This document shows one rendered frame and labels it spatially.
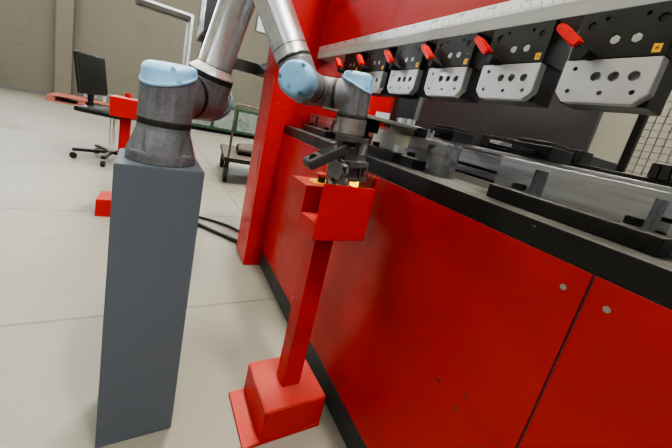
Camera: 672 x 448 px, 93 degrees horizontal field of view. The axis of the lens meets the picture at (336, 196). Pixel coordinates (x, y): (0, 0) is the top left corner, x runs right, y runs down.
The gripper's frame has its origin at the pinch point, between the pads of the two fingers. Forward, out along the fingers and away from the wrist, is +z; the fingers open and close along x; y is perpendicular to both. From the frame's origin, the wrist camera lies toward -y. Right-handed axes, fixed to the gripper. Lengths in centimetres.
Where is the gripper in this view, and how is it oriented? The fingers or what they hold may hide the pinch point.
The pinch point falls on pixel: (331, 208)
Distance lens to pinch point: 86.7
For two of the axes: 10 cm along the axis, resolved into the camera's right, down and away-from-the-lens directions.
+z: -1.5, 9.5, 2.7
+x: -4.8, -3.0, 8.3
